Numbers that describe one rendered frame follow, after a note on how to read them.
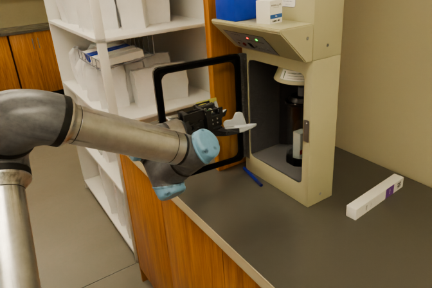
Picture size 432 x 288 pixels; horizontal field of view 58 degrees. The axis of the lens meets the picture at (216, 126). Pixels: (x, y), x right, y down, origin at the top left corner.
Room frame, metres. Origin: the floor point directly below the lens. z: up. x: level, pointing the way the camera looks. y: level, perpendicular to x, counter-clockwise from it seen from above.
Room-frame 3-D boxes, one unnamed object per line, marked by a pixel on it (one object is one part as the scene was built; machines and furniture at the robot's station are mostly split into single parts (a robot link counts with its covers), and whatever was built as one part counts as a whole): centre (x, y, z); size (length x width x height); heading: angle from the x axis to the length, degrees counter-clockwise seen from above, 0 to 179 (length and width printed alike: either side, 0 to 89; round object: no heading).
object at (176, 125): (0.97, 0.11, 1.26); 0.08 x 0.05 x 0.08; 31
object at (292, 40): (1.14, -0.14, 1.46); 0.32 x 0.11 x 0.10; 32
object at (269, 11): (1.10, -0.16, 1.54); 0.05 x 0.05 x 0.06; 40
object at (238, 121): (1.00, -0.07, 1.26); 0.09 x 0.03 x 0.06; 85
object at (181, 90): (1.22, 0.04, 1.19); 0.30 x 0.01 x 0.40; 116
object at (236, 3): (1.22, -0.09, 1.56); 0.10 x 0.10 x 0.09; 32
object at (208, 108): (1.01, 0.04, 1.26); 0.12 x 0.08 x 0.09; 121
